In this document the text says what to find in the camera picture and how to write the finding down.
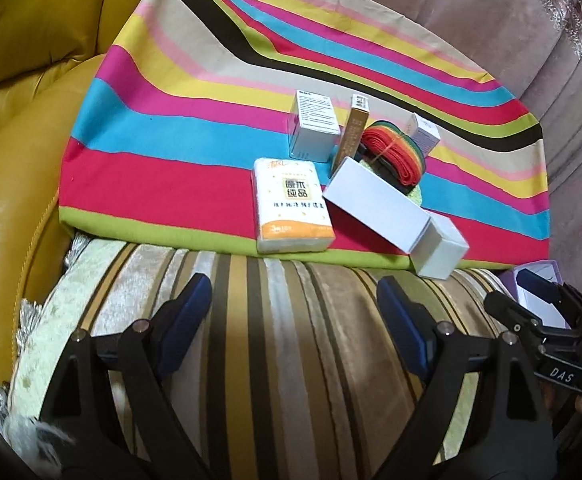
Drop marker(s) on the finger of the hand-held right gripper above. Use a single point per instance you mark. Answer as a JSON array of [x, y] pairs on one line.
[[508, 310], [538, 285]]

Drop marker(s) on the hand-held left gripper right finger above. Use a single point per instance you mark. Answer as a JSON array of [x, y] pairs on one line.
[[401, 325]]

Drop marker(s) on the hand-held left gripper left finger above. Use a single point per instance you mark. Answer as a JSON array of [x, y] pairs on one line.
[[186, 320]]

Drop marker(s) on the purple and white box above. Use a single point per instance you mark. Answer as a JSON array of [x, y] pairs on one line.
[[551, 317]]

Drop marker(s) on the small plain white box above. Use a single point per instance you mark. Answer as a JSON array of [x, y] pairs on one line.
[[441, 250]]

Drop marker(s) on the long white box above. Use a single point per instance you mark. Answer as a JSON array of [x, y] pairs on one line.
[[371, 205]]

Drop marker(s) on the orange white tissue packet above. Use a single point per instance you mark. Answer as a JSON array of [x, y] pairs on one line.
[[293, 200]]

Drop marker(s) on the small white lavender box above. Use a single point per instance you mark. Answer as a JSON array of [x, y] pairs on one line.
[[426, 135]]

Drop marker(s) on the gold box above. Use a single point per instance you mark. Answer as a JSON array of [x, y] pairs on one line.
[[353, 130]]

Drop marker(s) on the white box with grey text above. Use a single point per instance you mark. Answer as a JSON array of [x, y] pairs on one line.
[[316, 120]]

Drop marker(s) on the brown striped cushion cover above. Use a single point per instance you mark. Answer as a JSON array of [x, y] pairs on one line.
[[296, 360]]

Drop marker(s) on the striped colourful tablecloth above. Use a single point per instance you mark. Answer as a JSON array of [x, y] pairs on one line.
[[171, 160]]

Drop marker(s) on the yellow leather sofa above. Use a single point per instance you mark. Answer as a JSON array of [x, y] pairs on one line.
[[21, 110]]

